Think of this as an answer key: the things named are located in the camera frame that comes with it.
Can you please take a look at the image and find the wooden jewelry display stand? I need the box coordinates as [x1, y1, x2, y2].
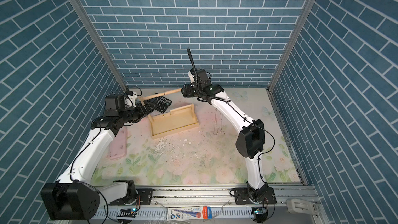
[135, 103, 200, 140]

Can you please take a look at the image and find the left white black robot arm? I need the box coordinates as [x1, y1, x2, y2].
[40, 92, 157, 220]

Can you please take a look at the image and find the white plastic bracket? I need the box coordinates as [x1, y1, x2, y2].
[286, 199, 318, 215]

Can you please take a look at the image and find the toothpaste box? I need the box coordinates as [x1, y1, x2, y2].
[166, 206, 213, 221]

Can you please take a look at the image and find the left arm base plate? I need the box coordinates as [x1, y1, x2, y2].
[109, 188, 153, 206]

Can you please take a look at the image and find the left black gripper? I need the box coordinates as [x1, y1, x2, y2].
[119, 100, 158, 124]

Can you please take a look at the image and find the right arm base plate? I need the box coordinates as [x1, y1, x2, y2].
[229, 186, 277, 205]

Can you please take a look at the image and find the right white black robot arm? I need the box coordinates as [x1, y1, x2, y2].
[181, 68, 271, 203]

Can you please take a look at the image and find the aluminium front rail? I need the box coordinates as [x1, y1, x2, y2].
[54, 185, 330, 224]

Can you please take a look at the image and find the black calculator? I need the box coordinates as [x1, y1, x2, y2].
[150, 96, 172, 113]

